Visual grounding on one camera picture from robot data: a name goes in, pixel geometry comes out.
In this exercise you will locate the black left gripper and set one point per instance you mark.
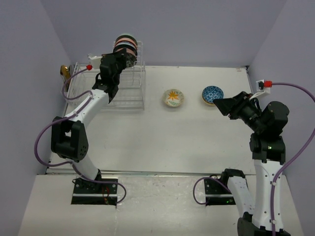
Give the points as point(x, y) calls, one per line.
point(120, 56)

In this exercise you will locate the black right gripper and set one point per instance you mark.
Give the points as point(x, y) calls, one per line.
point(235, 105)

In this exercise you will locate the dark blue patterned bowl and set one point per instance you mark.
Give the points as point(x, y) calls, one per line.
point(210, 93)

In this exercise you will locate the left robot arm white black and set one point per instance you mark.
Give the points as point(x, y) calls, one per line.
point(69, 139)

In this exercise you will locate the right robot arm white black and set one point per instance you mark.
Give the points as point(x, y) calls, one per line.
point(260, 216)

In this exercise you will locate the gold utensil in holder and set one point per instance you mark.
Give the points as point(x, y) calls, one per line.
point(65, 74)

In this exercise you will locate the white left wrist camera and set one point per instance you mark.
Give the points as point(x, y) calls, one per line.
point(94, 61)

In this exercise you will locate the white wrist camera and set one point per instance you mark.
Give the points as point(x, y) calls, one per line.
point(94, 61)
point(263, 89)

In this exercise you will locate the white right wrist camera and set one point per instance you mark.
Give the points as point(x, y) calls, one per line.
point(263, 89)

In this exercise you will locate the white wire dish rack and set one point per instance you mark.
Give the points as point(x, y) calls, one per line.
point(131, 93)

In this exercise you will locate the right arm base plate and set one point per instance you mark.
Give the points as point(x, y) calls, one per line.
point(217, 195)

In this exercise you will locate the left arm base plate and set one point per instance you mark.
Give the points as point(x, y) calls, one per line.
point(90, 193)

